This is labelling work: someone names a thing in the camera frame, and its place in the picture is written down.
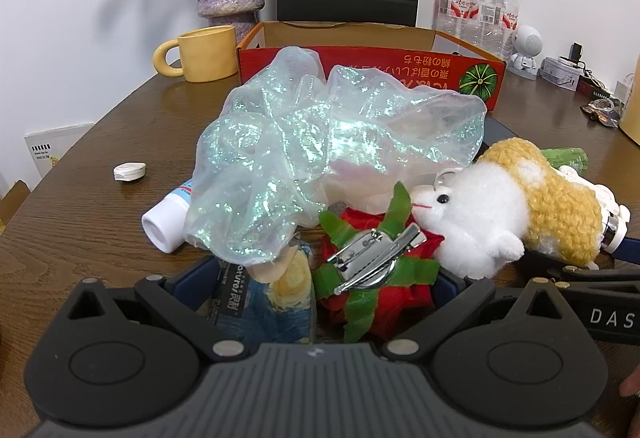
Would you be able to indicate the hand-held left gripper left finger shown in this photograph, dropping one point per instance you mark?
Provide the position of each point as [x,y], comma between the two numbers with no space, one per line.
[192,278]

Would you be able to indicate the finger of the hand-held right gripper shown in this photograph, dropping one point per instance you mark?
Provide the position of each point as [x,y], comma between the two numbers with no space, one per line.
[590,274]
[627,250]

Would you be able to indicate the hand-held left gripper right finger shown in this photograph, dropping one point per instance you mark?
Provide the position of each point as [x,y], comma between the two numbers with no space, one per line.
[452,290]

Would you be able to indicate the white folding phone holder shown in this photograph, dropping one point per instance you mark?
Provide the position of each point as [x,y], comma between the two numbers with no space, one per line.
[600,198]

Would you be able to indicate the red flower brooch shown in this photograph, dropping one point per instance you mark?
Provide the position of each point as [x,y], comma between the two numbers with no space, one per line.
[385,303]

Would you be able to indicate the white yellow plush sheep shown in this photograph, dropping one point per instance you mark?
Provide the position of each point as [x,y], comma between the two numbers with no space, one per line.
[480,213]

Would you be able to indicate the starry night print packet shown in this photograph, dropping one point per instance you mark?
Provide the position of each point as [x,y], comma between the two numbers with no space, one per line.
[270,318]

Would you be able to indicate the small white plastic case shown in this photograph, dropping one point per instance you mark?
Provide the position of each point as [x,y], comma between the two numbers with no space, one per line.
[130,171]

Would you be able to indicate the iridescent plastic bag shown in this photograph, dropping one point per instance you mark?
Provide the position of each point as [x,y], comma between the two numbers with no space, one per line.
[310,138]

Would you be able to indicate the red cardboard box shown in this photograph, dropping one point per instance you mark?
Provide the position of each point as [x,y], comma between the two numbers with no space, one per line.
[380,63]

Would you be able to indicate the person's right hand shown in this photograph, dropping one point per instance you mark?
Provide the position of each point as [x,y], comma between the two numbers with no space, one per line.
[632,383]

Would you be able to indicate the blue white toothpaste tube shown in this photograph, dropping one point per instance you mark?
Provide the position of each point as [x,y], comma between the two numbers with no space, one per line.
[167,220]

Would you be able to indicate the green spray bottle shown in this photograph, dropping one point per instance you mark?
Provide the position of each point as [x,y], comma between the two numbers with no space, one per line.
[567,158]

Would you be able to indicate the yellow thermos jug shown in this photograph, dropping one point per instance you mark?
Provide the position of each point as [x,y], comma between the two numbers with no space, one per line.
[633,120]

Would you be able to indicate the shiny snack wrapper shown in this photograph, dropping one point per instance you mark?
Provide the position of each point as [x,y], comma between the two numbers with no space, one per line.
[602,110]

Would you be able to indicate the dark red box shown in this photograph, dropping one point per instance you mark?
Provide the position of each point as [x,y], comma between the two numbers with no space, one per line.
[595,90]

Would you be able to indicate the brown cardboard piece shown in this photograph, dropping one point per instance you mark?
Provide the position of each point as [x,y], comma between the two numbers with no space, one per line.
[12,203]

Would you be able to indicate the black plug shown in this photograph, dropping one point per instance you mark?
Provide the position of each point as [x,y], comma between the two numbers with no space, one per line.
[577,53]

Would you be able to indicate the yellow mug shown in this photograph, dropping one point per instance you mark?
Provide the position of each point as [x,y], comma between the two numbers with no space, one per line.
[210,53]

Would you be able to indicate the white robot figure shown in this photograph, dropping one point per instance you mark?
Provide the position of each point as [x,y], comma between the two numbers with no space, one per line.
[527,45]

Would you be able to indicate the clear water bottle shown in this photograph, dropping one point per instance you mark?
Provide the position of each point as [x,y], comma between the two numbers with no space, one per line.
[452,8]
[482,18]
[506,25]

